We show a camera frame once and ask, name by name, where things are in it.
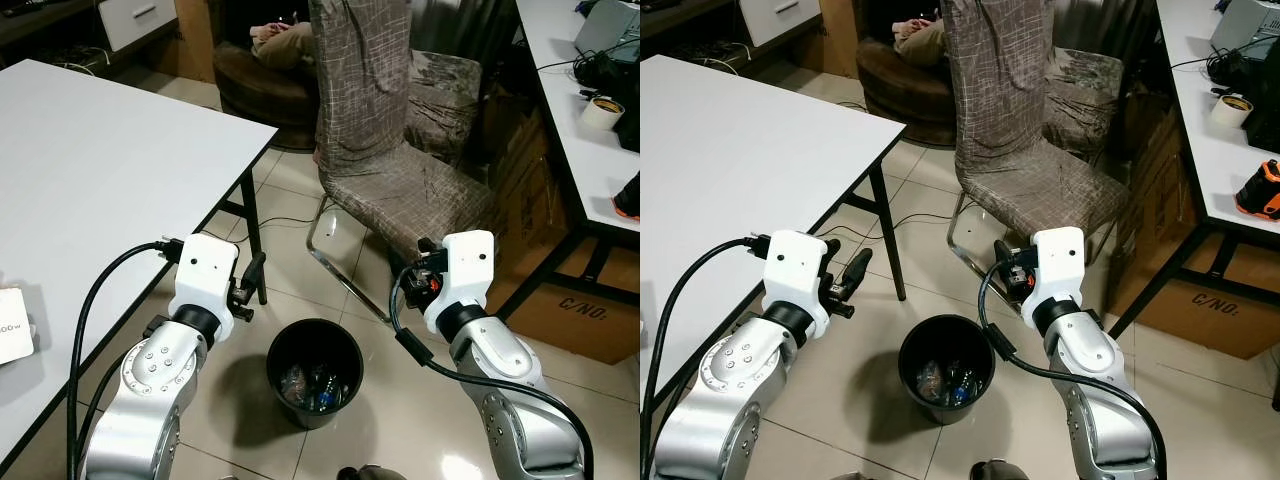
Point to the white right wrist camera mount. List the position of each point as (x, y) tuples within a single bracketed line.
[(465, 275), (1058, 270)]

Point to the grey laptop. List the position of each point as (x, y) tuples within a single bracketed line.
[(1250, 25), (610, 25)]

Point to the dark brown round seat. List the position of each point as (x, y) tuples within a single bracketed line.
[(260, 95), (900, 90)]

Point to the small white printed box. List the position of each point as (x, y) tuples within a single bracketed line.
[(14, 325)]

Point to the chair with line-patterned cover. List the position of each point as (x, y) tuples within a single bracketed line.
[(1000, 90), (360, 90)]

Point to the cluttered white table black frame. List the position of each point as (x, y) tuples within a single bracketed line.
[(1215, 160), (580, 160)]

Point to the chair with mottled velvet cover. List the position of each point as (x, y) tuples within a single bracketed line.
[(1085, 95), (445, 100)]

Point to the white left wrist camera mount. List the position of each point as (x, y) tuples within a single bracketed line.
[(797, 270), (205, 270)]

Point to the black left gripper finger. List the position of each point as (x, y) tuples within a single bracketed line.
[(257, 272), (859, 272)]

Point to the large white table black frame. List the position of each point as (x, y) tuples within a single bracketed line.
[(110, 180), (740, 170)]

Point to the brown cardboard box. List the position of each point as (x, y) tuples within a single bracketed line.
[(575, 320), (1200, 310)]

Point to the black round rubbish bin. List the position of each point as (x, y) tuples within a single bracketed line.
[(975, 340), (345, 345)]

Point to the person's limb in beige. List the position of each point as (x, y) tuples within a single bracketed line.
[(285, 45), (922, 42)]

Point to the white drawer front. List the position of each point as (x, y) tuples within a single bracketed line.
[(780, 18), (135, 20)]

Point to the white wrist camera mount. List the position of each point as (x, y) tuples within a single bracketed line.
[(797, 270), (465, 275), (205, 270), (1058, 270)]

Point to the orange and black tool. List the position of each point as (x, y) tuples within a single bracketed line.
[(1262, 192), (630, 200)]

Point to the white tape roll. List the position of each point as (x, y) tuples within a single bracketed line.
[(603, 113), (1231, 110)]

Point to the crushed clear plastic bottle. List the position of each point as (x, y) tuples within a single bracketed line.
[(950, 385), (318, 388)]

